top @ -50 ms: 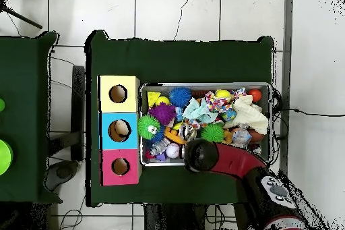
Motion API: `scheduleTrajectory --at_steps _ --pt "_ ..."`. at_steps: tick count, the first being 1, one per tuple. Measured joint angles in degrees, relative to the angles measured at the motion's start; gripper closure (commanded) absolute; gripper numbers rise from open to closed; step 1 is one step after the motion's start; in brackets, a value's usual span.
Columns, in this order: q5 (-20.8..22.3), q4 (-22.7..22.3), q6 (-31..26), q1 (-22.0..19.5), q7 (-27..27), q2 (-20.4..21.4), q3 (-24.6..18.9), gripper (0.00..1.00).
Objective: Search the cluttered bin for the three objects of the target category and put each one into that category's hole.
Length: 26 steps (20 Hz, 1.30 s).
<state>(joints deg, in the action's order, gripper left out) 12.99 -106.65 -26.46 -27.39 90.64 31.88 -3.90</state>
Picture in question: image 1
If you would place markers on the wooden box with three holes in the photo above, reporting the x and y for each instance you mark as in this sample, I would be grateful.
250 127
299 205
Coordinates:
126 106

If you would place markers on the crushed silver drink can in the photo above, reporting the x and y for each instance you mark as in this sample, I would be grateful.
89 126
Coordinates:
187 131

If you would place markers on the purple spiky toy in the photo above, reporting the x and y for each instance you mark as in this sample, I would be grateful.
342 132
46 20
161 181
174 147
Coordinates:
162 113

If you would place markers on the dark green side tablecloth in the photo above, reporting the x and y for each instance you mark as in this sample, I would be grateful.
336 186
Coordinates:
24 106

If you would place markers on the lime green bowl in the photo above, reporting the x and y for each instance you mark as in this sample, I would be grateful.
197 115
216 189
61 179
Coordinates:
4 157

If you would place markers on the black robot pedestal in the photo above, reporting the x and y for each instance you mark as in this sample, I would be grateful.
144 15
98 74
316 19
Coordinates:
175 219

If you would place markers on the black tripod leg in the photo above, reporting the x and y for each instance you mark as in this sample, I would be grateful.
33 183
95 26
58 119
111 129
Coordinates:
24 19

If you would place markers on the colourful patterned cloth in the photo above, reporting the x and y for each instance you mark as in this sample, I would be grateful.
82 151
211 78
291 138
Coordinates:
215 104

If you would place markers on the light blue cloth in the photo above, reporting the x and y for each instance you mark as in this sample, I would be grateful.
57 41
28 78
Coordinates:
199 111

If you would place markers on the yellow ball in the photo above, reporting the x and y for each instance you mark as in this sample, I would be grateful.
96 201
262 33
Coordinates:
223 94

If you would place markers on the small green object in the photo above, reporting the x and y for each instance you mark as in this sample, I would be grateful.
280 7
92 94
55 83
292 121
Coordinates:
1 105

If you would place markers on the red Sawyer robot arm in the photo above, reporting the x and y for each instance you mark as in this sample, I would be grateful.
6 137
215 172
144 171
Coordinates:
234 159

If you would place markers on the plain green spiky ball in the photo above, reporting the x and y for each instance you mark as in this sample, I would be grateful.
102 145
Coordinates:
212 133

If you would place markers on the blue spiky ball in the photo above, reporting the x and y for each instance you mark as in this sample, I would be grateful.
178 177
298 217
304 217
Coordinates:
180 97
161 136

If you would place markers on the green spiky ball with eyes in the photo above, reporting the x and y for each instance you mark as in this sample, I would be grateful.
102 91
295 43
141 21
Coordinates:
145 126

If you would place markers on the shallow clear mesh bin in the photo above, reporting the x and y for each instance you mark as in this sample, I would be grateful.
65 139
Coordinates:
161 162

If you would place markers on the cream white cloth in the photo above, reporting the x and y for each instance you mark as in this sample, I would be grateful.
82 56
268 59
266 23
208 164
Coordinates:
248 114

